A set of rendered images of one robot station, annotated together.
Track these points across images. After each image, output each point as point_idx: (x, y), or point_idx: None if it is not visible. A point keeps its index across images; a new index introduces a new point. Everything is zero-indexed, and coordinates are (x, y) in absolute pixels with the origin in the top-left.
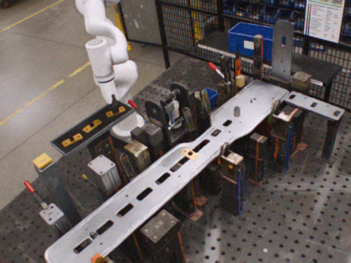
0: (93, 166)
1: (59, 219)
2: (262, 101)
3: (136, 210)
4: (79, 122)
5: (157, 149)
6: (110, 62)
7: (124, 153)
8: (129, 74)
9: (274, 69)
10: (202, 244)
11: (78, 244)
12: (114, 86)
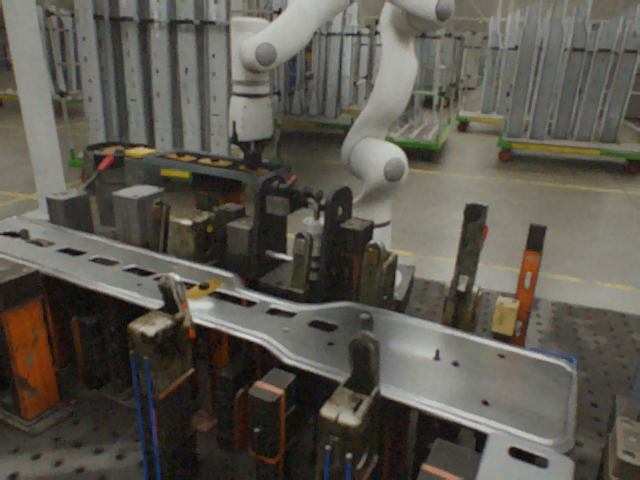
0: (134, 187)
1: (54, 200)
2: (450, 380)
3: (63, 259)
4: (224, 156)
5: (232, 265)
6: (238, 56)
7: (162, 201)
8: (368, 164)
9: (638, 374)
10: (78, 446)
11: (16, 231)
12: (240, 107)
